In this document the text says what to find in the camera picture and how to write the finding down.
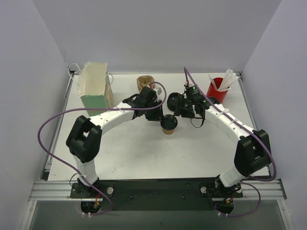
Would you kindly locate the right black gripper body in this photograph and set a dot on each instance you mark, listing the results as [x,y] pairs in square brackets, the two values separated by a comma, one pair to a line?
[180,108]

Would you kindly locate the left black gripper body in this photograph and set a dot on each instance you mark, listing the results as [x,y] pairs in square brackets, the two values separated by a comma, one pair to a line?
[155,114]

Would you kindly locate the brown paper coffee cup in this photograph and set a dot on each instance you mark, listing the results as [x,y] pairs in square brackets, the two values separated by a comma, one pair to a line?
[168,131]

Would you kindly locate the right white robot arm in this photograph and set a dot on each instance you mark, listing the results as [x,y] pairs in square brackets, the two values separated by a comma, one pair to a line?
[252,147]

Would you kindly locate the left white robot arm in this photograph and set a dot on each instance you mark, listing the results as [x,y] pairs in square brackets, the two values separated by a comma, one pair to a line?
[85,136]

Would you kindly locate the black coffee lid stack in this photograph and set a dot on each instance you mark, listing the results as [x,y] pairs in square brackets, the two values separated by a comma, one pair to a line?
[170,101]

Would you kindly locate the green paper takeout bag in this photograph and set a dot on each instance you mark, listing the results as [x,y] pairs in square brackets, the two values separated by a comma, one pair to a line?
[94,87]

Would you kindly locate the brown cardboard cup carrier stack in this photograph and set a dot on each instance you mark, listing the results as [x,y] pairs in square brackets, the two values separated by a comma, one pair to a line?
[143,81]

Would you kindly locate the white wrapped straws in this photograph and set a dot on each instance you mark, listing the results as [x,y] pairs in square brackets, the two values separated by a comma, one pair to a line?
[229,78]

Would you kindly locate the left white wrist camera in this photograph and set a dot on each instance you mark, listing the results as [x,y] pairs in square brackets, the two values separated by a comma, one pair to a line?
[158,91]

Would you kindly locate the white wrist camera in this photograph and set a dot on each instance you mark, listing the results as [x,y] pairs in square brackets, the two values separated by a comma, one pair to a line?
[158,91]
[187,84]

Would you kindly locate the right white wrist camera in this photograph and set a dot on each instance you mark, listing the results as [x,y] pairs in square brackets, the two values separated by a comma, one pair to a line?
[187,84]

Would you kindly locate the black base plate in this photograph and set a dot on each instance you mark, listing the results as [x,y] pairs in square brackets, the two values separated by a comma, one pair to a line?
[155,202]

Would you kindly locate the aluminium front rail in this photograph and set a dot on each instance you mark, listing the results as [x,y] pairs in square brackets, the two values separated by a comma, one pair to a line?
[62,190]

